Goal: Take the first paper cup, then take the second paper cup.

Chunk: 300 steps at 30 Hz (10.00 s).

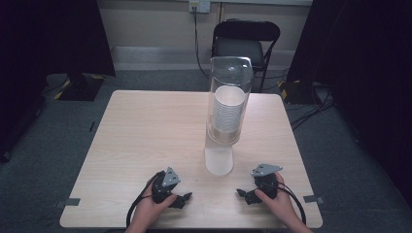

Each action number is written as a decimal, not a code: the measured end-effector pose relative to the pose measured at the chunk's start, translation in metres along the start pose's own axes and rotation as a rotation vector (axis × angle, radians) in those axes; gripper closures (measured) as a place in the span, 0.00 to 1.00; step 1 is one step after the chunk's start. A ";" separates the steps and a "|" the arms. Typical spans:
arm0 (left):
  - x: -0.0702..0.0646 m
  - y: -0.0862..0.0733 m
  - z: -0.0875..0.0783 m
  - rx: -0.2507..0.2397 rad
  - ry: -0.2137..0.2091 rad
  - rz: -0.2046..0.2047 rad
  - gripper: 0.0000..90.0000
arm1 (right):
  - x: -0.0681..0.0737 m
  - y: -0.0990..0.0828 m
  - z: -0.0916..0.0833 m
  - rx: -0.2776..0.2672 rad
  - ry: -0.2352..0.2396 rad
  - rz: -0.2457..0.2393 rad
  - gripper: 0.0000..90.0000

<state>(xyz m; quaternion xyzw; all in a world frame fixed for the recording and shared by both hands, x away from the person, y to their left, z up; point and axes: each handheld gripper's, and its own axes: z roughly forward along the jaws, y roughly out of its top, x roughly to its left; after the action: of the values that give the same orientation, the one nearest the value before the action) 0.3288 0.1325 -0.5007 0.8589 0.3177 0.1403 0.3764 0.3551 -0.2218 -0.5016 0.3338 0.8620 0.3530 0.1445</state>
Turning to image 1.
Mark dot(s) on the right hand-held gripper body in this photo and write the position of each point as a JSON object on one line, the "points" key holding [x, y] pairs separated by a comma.
{"points": [[266, 183]]}

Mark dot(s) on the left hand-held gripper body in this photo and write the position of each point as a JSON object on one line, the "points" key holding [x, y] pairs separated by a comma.
{"points": [[162, 189]]}

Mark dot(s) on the person's left hand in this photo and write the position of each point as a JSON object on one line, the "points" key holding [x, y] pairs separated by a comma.
{"points": [[150, 208]]}

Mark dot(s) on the person's right hand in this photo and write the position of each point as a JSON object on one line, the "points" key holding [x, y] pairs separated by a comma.
{"points": [[280, 207]]}

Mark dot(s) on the clear plastic cup dispenser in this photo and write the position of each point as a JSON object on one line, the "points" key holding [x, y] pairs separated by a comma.
{"points": [[223, 155]]}

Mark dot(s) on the grey tape strip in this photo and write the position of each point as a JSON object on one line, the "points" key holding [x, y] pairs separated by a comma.
{"points": [[68, 202], [313, 199]]}

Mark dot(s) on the stack of white paper cups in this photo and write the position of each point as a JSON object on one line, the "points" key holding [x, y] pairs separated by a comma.
{"points": [[228, 110]]}

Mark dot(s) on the black stand base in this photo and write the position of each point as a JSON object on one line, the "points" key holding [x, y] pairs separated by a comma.
{"points": [[296, 92], [81, 87]]}

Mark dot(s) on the black folding chair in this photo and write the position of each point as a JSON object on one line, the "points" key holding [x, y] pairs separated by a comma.
{"points": [[239, 48]]}

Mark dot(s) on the dark curtain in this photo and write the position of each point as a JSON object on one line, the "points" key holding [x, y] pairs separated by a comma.
{"points": [[51, 35], [366, 81]]}

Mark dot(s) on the white wall socket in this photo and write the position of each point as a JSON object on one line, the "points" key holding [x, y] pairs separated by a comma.
{"points": [[199, 6]]}

